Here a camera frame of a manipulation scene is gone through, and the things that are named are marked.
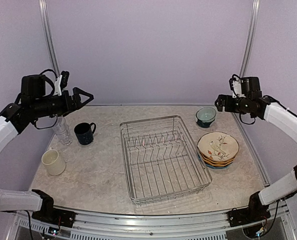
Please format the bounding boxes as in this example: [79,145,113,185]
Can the yellow polka dot plate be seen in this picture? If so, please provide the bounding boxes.
[199,153,235,167]
[205,157,235,164]

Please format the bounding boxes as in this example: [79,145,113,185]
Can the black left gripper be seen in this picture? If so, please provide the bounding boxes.
[31,86,94,118]

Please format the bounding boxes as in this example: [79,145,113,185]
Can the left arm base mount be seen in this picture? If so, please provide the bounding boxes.
[31,189,76,228]

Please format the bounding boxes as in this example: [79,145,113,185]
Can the teal white ceramic bowl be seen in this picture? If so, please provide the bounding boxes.
[195,118,215,128]

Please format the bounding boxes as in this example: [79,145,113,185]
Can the blue polka dot plate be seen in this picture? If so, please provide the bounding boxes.
[200,156,233,169]

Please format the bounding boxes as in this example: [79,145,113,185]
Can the clear glass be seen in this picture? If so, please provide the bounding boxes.
[52,116,69,135]
[55,129,73,146]

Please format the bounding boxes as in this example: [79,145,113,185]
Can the right aluminium corner post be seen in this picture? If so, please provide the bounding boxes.
[239,0,261,77]

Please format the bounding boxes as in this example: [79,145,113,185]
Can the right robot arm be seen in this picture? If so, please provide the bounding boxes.
[215,94,297,222]

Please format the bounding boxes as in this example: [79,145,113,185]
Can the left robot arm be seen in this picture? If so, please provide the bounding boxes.
[0,87,94,223]

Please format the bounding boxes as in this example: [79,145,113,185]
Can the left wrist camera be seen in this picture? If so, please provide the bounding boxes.
[20,74,55,98]

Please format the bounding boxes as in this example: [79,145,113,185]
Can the metal wire dish rack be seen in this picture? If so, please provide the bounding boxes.
[119,115,212,205]

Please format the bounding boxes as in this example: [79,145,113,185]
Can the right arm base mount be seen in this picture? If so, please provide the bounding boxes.
[227,191,271,227]

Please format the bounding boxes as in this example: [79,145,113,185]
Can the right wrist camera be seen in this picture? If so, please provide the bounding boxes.
[229,74,262,100]

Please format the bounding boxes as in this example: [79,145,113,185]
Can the aluminium front rail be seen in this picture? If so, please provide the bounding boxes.
[6,201,297,240]

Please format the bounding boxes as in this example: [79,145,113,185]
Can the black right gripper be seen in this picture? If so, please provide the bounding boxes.
[216,93,251,114]

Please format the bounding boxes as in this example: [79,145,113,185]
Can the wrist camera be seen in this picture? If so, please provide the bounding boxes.
[229,74,262,100]
[20,74,55,98]

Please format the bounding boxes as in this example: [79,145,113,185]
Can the dark blue mug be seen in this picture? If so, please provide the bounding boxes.
[74,122,97,146]

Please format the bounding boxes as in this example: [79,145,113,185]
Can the cream bird pattern plate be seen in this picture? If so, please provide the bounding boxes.
[197,131,240,161]

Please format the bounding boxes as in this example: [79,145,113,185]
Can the aluminium corner post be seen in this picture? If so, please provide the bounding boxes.
[239,0,261,77]
[38,0,60,75]

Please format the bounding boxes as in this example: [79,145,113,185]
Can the grey striped ceramic bowl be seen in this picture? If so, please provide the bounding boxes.
[195,107,217,123]

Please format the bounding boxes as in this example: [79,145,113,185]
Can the white ceramic mug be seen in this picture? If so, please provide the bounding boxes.
[41,148,66,176]

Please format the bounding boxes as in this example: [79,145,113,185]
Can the left aluminium corner post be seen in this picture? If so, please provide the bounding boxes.
[38,0,60,75]

